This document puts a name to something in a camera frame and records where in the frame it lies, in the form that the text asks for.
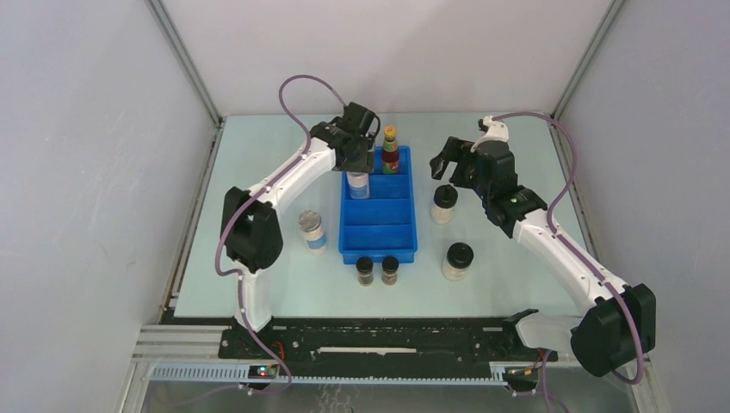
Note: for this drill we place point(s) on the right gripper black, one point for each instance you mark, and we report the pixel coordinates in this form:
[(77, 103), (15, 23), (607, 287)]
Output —
[(449, 153)]

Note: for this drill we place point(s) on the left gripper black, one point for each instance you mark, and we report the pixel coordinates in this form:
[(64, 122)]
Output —
[(367, 163)]

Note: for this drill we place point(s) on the white spice jar black lid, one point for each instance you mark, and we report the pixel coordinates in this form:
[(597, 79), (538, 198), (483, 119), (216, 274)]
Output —
[(442, 208), (458, 259)]

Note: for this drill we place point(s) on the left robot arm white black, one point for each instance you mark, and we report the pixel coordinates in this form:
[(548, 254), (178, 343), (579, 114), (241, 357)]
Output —
[(251, 240)]

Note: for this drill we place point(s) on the aluminium frame front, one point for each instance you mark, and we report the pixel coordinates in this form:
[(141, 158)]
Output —
[(182, 352)]

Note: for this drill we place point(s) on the white spice jar black lid near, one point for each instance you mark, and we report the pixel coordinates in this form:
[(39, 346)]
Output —
[(458, 259)]

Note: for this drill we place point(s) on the small pepper jar right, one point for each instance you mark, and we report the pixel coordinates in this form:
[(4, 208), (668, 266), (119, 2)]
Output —
[(390, 268)]

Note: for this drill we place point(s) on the small pepper jar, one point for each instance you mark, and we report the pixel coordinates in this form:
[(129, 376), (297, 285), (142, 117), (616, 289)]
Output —
[(390, 268), (364, 268)]

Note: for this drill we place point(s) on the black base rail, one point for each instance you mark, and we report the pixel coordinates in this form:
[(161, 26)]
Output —
[(381, 348)]

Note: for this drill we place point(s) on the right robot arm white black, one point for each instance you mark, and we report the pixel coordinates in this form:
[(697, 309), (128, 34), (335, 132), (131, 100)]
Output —
[(616, 323)]

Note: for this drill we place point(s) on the blue compartment tray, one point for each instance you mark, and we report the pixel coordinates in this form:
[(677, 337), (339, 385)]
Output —
[(385, 223)]

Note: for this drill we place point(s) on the red sauce bottle yellow cap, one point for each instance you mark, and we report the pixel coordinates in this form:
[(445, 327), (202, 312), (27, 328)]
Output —
[(390, 151)]

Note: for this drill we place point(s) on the clear jar silver lid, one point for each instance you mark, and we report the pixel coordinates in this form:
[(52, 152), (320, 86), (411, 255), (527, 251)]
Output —
[(311, 225), (358, 185)]

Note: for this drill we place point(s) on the white spice jar black lid far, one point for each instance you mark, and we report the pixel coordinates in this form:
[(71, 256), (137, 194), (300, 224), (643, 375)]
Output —
[(442, 208)]

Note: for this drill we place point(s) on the small pepper jar left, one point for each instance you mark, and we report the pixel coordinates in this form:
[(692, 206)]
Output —
[(364, 268)]

